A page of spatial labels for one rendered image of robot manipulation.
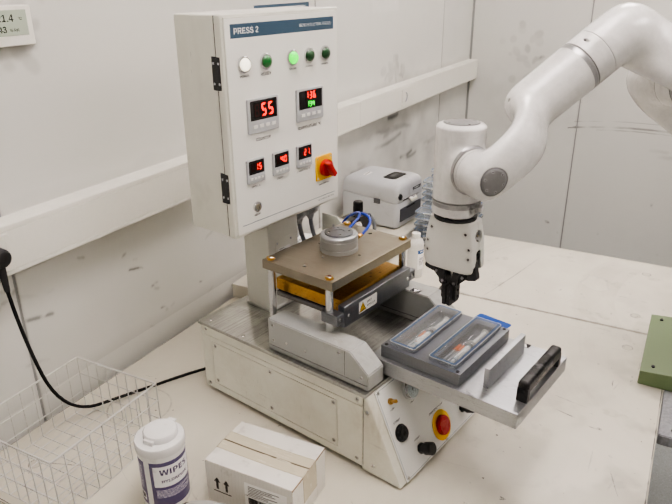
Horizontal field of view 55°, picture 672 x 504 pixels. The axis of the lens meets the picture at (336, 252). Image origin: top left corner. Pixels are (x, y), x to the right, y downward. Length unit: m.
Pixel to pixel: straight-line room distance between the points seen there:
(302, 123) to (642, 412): 0.96
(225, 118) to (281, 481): 0.65
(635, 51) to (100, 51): 1.04
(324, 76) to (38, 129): 0.58
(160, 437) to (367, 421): 0.37
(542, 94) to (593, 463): 0.72
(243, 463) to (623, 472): 0.72
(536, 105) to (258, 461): 0.77
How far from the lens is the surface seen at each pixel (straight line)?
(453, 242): 1.15
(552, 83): 1.15
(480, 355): 1.22
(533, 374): 1.16
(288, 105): 1.34
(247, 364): 1.41
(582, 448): 1.45
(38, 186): 1.44
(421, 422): 1.32
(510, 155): 1.04
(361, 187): 2.34
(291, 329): 1.27
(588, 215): 3.77
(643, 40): 1.24
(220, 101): 1.23
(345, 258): 1.29
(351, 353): 1.19
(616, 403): 1.60
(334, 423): 1.30
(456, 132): 1.08
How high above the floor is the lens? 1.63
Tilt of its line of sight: 23 degrees down
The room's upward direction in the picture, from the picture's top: straight up
